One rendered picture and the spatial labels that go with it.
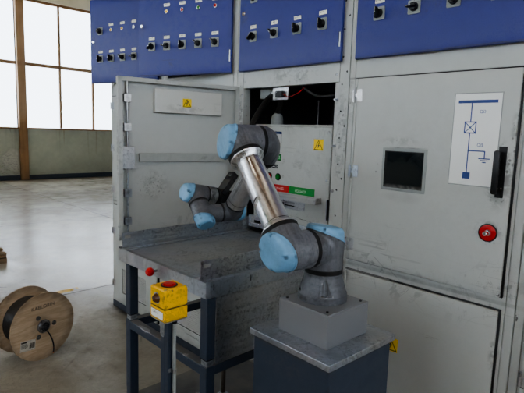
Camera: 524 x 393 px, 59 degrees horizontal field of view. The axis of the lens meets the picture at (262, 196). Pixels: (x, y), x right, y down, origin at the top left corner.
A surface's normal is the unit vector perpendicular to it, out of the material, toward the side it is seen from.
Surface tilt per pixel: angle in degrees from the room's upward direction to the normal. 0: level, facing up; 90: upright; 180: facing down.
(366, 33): 90
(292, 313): 90
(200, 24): 90
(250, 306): 90
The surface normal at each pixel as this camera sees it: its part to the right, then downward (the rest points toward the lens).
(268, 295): 0.69, 0.12
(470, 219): -0.72, 0.07
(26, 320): 0.85, 0.10
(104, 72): -0.54, 0.10
